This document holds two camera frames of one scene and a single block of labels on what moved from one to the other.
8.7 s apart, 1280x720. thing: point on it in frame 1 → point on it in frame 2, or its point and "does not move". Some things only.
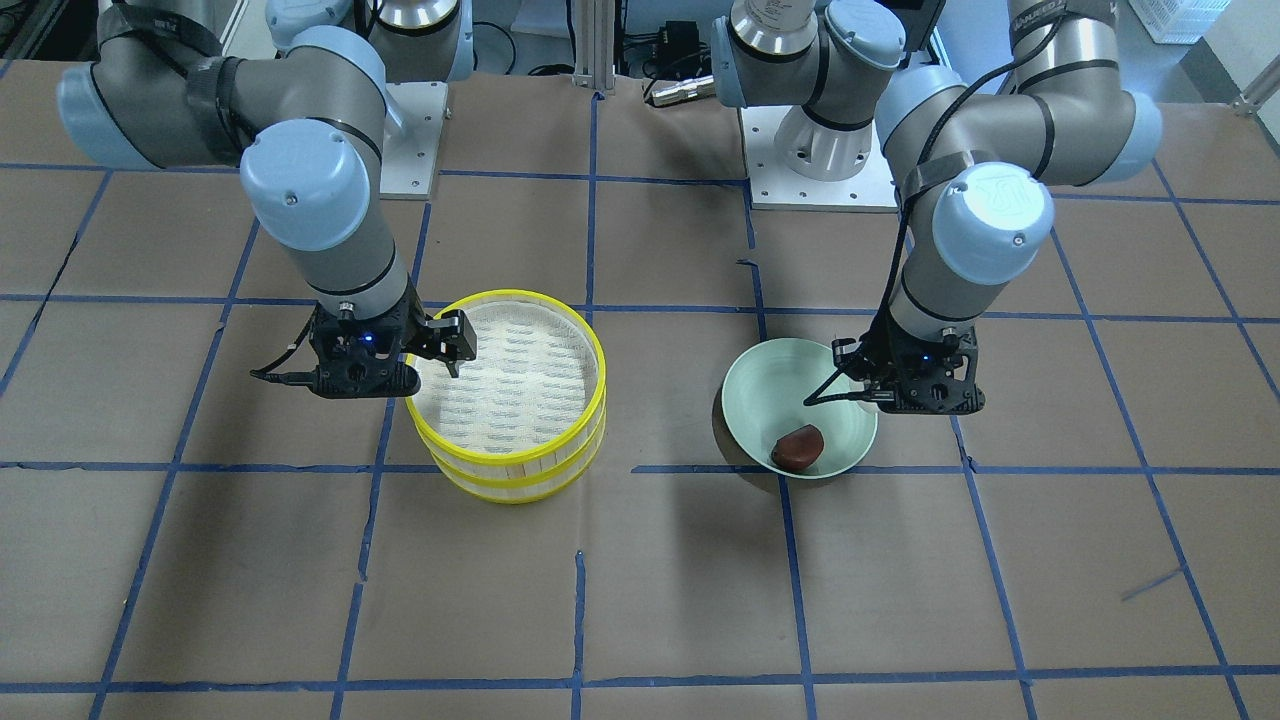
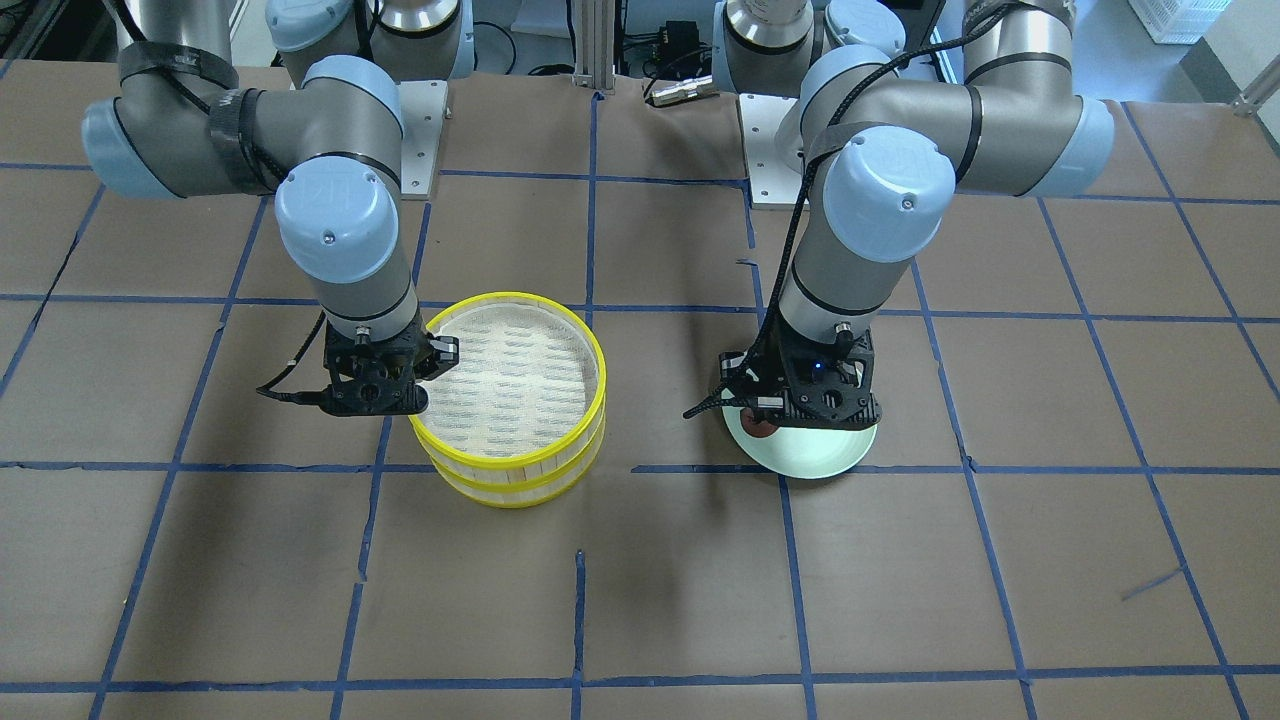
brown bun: (798, 449) → (753, 427)
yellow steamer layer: (529, 406) does not move
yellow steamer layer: (510, 491) does not move
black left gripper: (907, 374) → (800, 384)
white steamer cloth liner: (531, 387) does not move
